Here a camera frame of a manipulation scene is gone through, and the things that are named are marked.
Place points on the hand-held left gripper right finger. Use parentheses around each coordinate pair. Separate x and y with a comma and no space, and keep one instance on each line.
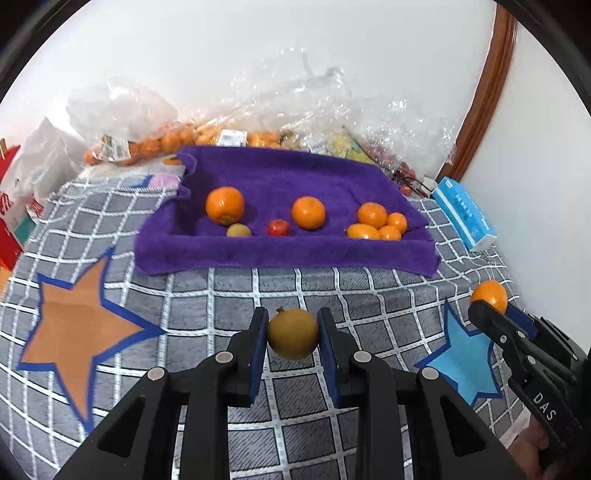
(328,360)

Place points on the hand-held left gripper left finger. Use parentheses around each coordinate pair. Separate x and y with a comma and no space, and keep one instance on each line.
(258,355)

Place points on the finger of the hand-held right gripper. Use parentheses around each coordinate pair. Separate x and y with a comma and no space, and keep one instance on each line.
(524,321)
(498,325)

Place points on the yellow-green round fruit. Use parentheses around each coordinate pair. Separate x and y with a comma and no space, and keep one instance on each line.
(293,333)
(238,230)

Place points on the small red apple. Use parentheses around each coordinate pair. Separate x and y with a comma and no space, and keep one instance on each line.
(279,227)

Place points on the yellowish small orange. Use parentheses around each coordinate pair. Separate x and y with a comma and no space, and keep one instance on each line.
(362,230)

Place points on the large orange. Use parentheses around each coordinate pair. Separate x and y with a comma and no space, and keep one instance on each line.
(225,205)
(308,213)

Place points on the purple towel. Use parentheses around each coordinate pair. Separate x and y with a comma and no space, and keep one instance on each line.
(277,175)

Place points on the person's right hand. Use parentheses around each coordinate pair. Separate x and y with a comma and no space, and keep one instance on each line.
(528,450)

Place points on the grey checkered star blanket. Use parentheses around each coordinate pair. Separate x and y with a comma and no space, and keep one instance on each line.
(184,300)

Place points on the blue tissue pack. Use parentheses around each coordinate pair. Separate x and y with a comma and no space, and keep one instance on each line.
(461,212)

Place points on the yellow snack packet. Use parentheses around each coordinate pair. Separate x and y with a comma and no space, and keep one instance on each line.
(341,144)

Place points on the clear bag of oranges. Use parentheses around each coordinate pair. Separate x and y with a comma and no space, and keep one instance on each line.
(263,138)
(120,110)

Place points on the pale printed bedsheet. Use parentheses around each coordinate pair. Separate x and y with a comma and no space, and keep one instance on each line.
(129,177)

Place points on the crumpled clear plastic wrap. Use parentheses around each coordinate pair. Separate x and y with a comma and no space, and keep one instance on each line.
(369,115)

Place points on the white and teal box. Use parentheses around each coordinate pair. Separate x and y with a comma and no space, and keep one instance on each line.
(21,221)

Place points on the red paper bag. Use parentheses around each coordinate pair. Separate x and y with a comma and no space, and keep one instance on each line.
(7,240)

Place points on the white plastic bag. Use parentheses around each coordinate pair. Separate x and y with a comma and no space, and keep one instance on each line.
(46,152)

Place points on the brown wooden door frame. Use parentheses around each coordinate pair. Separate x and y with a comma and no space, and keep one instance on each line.
(489,92)

